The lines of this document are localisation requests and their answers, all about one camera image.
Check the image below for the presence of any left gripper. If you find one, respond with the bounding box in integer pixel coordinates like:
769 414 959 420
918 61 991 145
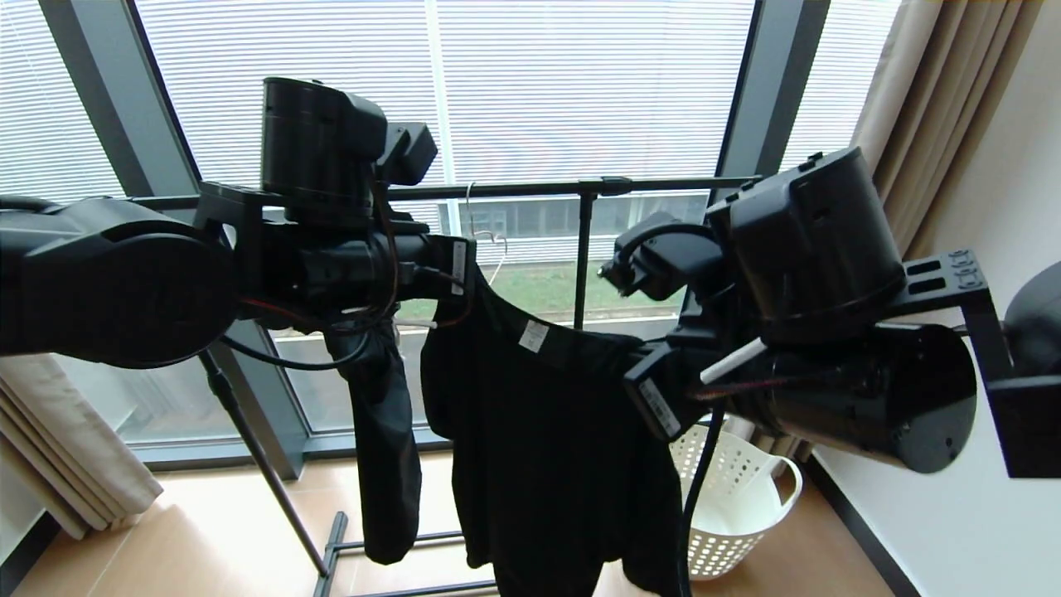
264 219 478 322

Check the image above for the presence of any pink clothes hanger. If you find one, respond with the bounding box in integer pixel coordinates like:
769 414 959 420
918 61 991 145
463 180 509 288

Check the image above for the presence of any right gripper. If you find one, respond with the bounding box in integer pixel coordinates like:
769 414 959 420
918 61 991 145
623 321 980 476

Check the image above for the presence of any black short-sleeved shirt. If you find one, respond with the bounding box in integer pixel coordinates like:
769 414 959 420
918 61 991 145
419 272 690 597

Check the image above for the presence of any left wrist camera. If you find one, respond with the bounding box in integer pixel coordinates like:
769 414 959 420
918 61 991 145
376 122 439 188

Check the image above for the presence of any beige curtain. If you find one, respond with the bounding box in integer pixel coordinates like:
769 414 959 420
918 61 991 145
729 0 1047 465
0 352 165 541

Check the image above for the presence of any black garment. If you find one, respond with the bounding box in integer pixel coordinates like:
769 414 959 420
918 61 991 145
322 318 424 567

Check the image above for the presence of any black clothes rack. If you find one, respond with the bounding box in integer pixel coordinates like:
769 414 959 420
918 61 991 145
124 175 763 597

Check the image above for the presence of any white laundry basket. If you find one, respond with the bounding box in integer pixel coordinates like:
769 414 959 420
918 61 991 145
669 424 804 582

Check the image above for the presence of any window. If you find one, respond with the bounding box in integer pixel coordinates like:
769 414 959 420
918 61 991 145
0 0 904 465

